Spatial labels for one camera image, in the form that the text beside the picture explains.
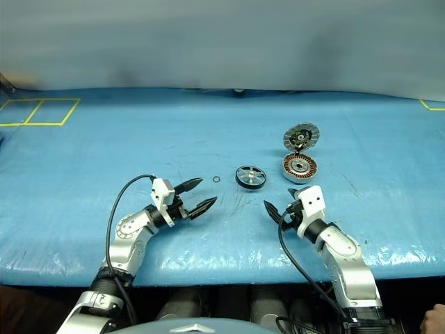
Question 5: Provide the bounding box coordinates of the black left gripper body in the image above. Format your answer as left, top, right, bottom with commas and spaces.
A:
166, 193, 192, 223

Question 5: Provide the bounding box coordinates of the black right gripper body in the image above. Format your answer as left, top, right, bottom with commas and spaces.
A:
279, 200, 307, 234

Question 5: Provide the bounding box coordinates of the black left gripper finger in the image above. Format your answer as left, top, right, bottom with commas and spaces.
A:
186, 196, 219, 221
173, 177, 204, 195

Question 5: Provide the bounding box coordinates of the motor stator with copper windings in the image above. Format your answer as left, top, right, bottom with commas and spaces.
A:
280, 152, 317, 184

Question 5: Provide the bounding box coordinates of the black and silver rotor wheel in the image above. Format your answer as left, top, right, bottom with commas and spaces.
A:
234, 165, 268, 191

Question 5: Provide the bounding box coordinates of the silver finned motor cover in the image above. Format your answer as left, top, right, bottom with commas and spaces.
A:
283, 121, 321, 152

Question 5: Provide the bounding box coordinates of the bare person hand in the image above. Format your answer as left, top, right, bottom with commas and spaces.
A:
419, 303, 445, 334

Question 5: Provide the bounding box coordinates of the blue plastic table cover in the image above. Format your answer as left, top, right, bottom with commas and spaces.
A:
0, 86, 445, 288

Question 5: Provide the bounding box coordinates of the dark grey rounded cylinder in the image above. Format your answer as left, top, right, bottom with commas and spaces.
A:
249, 287, 290, 331
155, 289, 209, 321

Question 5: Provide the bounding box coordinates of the grey robot chest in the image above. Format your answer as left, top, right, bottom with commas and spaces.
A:
114, 315, 304, 334

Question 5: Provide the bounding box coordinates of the yellow tape double square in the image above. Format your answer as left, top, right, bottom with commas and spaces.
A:
0, 97, 82, 127

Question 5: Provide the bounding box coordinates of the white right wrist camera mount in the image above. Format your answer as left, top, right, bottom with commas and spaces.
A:
297, 185, 327, 238

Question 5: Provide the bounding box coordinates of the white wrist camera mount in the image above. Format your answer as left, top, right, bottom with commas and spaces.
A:
151, 177, 176, 228
297, 185, 327, 238

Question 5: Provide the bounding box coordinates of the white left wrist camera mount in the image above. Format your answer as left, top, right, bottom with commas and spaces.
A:
151, 177, 176, 228

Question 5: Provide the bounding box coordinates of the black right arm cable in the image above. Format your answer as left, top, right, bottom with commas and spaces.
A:
276, 207, 353, 334

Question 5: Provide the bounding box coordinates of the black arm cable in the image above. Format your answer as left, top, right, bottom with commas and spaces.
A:
105, 173, 157, 326
276, 207, 353, 334

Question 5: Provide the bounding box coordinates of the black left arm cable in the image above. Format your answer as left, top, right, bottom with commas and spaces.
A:
105, 173, 157, 326

